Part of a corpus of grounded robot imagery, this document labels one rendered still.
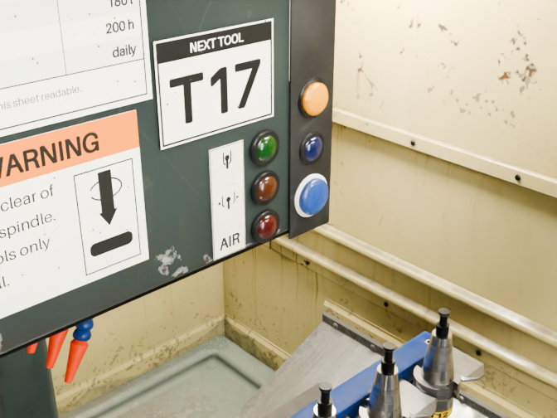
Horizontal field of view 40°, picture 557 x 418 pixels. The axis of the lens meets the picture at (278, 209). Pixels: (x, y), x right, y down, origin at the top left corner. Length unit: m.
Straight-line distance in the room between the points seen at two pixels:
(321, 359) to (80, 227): 1.32
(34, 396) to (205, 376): 0.75
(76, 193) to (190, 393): 1.60
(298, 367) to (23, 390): 0.64
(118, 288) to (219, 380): 1.57
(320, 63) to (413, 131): 0.89
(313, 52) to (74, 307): 0.25
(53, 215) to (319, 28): 0.23
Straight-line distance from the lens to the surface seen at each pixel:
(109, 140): 0.48
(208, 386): 2.06
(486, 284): 1.47
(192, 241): 0.54
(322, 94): 0.58
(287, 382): 1.75
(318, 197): 0.60
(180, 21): 0.49
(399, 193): 1.53
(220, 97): 0.52
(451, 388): 1.08
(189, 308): 2.07
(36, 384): 1.43
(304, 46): 0.56
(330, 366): 1.74
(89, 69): 0.46
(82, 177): 0.47
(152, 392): 2.05
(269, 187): 0.57
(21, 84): 0.44
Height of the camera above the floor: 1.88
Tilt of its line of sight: 26 degrees down
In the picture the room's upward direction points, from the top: straight up
